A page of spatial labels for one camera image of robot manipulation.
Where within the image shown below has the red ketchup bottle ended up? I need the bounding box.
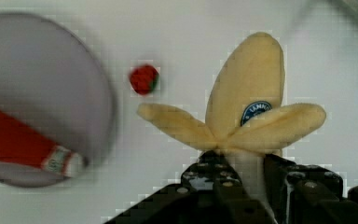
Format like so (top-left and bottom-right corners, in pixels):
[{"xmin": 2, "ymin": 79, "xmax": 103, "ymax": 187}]
[{"xmin": 0, "ymin": 111, "xmax": 86, "ymax": 177}]

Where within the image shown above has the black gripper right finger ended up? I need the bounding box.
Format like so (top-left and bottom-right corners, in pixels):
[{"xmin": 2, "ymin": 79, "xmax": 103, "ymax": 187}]
[{"xmin": 263, "ymin": 155, "xmax": 358, "ymax": 224}]

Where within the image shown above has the yellow plush banana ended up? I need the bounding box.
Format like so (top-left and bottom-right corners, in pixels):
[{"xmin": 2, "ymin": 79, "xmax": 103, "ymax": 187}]
[{"xmin": 136, "ymin": 31, "xmax": 327, "ymax": 224}]

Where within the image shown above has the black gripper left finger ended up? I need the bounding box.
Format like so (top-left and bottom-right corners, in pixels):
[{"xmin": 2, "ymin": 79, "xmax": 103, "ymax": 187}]
[{"xmin": 104, "ymin": 151, "xmax": 274, "ymax": 224}]

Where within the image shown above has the red plush strawberry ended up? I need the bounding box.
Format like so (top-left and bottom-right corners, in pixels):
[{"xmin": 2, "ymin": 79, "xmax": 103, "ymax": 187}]
[{"xmin": 130, "ymin": 64, "xmax": 159, "ymax": 95}]

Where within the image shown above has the grey round plate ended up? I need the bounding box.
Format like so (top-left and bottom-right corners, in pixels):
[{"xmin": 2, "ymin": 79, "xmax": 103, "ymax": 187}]
[{"xmin": 0, "ymin": 13, "xmax": 115, "ymax": 188}]

